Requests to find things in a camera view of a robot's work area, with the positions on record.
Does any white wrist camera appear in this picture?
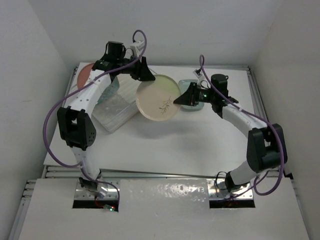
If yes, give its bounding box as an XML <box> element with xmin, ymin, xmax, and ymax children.
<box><xmin>193</xmin><ymin>68</ymin><xmax>203</xmax><ymax>81</ymax></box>
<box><xmin>130</xmin><ymin>40</ymin><xmax>145</xmax><ymax>58</ymax></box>

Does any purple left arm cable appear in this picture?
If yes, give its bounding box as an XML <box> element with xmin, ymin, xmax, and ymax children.
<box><xmin>42</xmin><ymin>29</ymin><xmax>148</xmax><ymax>208</ymax></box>

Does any teal rectangular divided plate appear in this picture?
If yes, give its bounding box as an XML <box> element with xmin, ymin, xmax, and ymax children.
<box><xmin>174</xmin><ymin>79</ymin><xmax>204</xmax><ymax>112</ymax></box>

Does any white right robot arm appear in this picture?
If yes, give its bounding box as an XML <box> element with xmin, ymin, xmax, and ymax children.
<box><xmin>174</xmin><ymin>74</ymin><xmax>288</xmax><ymax>192</ymax></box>

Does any green and cream round plate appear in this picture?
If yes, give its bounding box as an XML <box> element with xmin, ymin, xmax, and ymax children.
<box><xmin>135</xmin><ymin>74</ymin><xmax>181</xmax><ymax>122</ymax></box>

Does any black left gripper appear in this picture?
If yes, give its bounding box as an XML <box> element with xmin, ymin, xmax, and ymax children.
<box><xmin>116</xmin><ymin>54</ymin><xmax>154</xmax><ymax>82</ymax></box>

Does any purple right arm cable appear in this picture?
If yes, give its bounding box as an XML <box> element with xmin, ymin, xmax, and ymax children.
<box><xmin>198</xmin><ymin>54</ymin><xmax>287</xmax><ymax>201</ymax></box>

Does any pink and cream round plate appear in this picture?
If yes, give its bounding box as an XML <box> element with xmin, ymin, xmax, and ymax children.
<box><xmin>76</xmin><ymin>63</ymin><xmax>94</xmax><ymax>89</ymax></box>

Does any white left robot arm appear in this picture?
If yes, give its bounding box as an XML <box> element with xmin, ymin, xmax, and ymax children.
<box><xmin>57</xmin><ymin>40</ymin><xmax>155</xmax><ymax>183</ymax></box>

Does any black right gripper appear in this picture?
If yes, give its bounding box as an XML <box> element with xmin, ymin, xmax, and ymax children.
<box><xmin>174</xmin><ymin>82</ymin><xmax>216</xmax><ymax>107</ymax></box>

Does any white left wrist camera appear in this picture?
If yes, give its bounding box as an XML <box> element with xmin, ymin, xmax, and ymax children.
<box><xmin>130</xmin><ymin>40</ymin><xmax>145</xmax><ymax>58</ymax></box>

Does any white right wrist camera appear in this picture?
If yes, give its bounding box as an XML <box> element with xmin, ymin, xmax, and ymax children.
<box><xmin>193</xmin><ymin>68</ymin><xmax>203</xmax><ymax>81</ymax></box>

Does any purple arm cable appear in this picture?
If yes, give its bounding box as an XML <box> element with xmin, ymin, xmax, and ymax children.
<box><xmin>42</xmin><ymin>29</ymin><xmax>148</xmax><ymax>208</ymax></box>
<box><xmin>198</xmin><ymin>54</ymin><xmax>287</xmax><ymax>201</ymax></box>

